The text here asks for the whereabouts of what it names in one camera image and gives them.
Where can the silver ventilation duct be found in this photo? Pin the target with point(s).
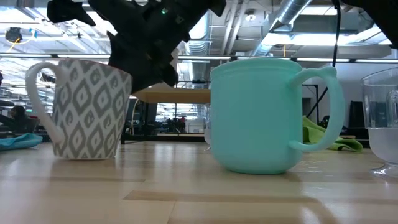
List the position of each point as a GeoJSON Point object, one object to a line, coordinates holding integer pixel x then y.
{"type": "Point", "coordinates": [289, 12]}

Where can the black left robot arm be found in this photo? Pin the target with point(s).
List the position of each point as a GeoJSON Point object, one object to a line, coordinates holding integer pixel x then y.
{"type": "Point", "coordinates": [130, 12]}

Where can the person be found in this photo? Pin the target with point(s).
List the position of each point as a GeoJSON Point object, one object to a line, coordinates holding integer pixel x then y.
{"type": "Point", "coordinates": [18, 119]}

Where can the wooden shelf with black legs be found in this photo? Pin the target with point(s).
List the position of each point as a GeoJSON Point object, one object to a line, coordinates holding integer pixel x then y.
{"type": "Point", "coordinates": [177, 96]}

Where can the clear glass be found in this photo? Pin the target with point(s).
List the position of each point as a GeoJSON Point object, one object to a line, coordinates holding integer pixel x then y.
{"type": "Point", "coordinates": [207, 124]}
{"type": "Point", "coordinates": [382, 146]}

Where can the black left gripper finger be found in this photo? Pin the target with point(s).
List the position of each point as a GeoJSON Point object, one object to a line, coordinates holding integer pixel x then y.
{"type": "Point", "coordinates": [170, 76]}
{"type": "Point", "coordinates": [144, 82]}

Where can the teal mug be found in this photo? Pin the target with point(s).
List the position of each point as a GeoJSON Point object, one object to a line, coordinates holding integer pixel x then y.
{"type": "Point", "coordinates": [255, 118]}

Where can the black aluminium frame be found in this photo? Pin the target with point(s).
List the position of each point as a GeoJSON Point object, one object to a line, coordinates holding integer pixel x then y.
{"type": "Point", "coordinates": [140, 138]}

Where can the blue cloth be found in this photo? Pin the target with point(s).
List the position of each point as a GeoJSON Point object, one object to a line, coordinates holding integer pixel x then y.
{"type": "Point", "coordinates": [18, 141]}

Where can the grey patterned white mug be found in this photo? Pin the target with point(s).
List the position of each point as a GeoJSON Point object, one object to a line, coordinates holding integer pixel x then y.
{"type": "Point", "coordinates": [90, 112]}

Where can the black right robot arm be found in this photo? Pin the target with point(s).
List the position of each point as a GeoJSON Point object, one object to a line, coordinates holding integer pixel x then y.
{"type": "Point", "coordinates": [379, 15]}

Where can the green cloth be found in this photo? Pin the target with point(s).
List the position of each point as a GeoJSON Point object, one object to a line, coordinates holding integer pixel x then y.
{"type": "Point", "coordinates": [320, 135]}

